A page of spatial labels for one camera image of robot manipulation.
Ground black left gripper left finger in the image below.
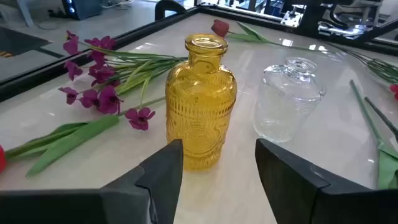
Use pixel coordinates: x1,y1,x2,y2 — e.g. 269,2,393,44
0,139,184,224

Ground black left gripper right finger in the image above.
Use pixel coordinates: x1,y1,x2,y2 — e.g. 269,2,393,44
254,138,398,224

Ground amber glass vase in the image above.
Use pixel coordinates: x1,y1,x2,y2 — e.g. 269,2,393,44
164,33,238,171

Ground purple artificial flower bunch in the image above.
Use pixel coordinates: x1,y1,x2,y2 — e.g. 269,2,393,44
58,29,189,131

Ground clear glass vase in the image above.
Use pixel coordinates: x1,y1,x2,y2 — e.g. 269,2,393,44
252,57,326,144

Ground black computer tower blue lights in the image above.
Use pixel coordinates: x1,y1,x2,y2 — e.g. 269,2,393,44
61,0,103,21

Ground black mat with orange stripes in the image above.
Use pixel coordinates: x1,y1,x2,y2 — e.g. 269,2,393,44
0,26,52,59

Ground black power strip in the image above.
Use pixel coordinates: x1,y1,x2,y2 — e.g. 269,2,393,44
47,8,68,19

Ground gray metal table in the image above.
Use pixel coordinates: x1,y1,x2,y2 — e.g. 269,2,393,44
15,0,35,28

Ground black arched bracket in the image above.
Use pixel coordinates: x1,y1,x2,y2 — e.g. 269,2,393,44
154,0,188,22

